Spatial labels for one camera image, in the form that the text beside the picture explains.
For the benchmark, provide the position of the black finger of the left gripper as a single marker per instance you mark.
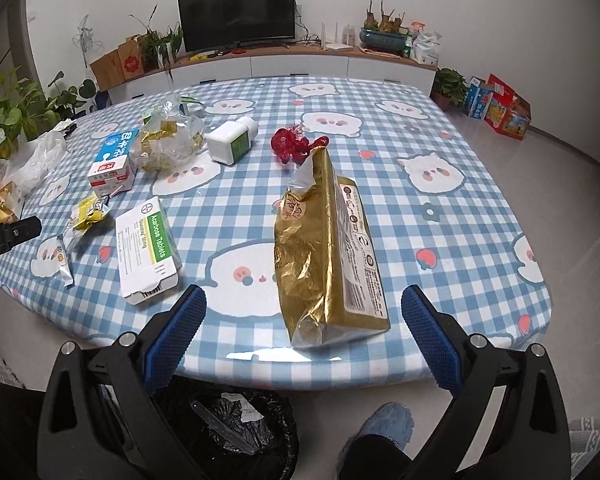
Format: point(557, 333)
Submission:
point(19, 232)

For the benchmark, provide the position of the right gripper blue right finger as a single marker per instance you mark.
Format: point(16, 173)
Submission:
point(425, 325)

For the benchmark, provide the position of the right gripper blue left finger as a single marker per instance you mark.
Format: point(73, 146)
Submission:
point(168, 335)

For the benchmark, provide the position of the white green tablet box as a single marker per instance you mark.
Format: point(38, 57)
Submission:
point(148, 260)

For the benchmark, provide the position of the yellow candy wrapper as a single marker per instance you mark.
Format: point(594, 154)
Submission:
point(92, 209)

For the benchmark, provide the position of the blue white red carton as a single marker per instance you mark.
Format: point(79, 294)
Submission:
point(113, 171)

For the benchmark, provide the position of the gold foil snack bag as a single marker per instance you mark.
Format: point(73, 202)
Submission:
point(329, 284)

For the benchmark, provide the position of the white plastic medicine bottle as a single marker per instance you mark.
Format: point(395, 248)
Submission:
point(229, 143)

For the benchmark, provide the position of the black lined trash bin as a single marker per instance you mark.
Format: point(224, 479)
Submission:
point(231, 432)

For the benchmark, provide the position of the gold box at table edge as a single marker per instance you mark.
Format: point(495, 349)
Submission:
point(11, 203)

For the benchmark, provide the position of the small silver sachet wrapper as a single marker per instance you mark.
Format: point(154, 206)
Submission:
point(63, 263)

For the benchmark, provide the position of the blue shoe cover foot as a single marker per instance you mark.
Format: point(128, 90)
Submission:
point(393, 421)

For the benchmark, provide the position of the white plastic bag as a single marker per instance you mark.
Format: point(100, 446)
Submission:
point(35, 161)

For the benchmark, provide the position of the large leafy green houseplant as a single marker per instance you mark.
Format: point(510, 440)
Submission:
point(26, 112)

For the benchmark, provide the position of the grey patterned rug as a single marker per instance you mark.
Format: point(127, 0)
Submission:
point(584, 436)

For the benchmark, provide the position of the blue checkered cartoon tablecloth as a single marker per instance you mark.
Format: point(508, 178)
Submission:
point(437, 220)

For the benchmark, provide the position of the clear plastic bag with wrappers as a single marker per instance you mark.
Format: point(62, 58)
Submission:
point(168, 137)

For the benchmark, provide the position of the brown cardboard boxes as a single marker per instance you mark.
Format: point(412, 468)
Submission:
point(118, 66)

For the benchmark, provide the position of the red crumpled wrapper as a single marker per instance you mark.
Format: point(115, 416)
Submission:
point(291, 145)

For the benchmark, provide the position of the potted plant on cabinet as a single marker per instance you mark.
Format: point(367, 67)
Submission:
point(159, 51)

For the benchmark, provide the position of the colourful boxes on floor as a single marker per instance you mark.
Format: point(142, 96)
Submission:
point(499, 105)

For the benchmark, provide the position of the small floor potted plant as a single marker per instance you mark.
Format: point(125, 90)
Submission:
point(449, 88)

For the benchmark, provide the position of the white wooden tv cabinet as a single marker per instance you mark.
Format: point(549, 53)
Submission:
point(297, 60)

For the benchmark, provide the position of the white bag on cabinet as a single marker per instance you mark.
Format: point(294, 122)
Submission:
point(426, 45)

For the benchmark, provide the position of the black flat screen television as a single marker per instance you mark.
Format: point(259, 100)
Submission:
point(207, 24)

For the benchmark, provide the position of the blue bonsai planter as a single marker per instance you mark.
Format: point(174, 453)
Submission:
point(385, 34)

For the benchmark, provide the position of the white wifi router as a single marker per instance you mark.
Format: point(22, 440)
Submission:
point(341, 39)

